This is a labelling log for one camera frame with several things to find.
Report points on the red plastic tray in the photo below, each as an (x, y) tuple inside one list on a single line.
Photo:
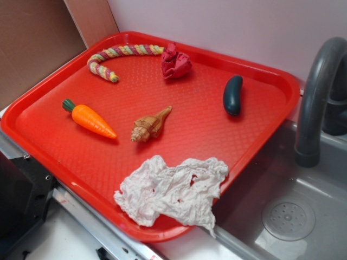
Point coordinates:
[(93, 166)]

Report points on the brown cardboard panel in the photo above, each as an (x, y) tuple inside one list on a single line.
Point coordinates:
[(38, 37)]

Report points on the grey toy sink basin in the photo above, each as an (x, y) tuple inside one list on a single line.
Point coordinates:
[(276, 209)]

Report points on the brown toy seashell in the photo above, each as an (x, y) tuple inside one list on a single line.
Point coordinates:
[(149, 127)]

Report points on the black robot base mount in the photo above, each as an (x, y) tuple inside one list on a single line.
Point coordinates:
[(26, 189)]

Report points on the dark green toy cucumber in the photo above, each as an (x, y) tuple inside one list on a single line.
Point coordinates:
[(232, 95)]

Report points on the grey toy faucet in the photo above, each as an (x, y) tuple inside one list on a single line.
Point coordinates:
[(323, 107)]

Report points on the orange toy carrot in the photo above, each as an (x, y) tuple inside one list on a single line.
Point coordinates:
[(87, 118)]

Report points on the crumpled white paper towel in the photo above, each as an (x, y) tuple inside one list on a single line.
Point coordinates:
[(184, 192)]

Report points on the crumpled red cloth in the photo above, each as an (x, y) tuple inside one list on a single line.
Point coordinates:
[(174, 64)]

